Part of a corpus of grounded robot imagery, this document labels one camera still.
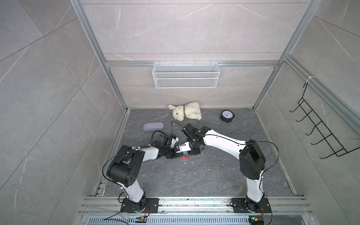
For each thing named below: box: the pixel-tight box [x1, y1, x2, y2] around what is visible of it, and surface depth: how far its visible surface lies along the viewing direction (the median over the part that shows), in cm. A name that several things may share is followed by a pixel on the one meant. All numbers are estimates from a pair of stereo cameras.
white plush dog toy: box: [167, 101, 203, 122], surface depth 109 cm
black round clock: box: [219, 109, 236, 124], surface depth 113 cm
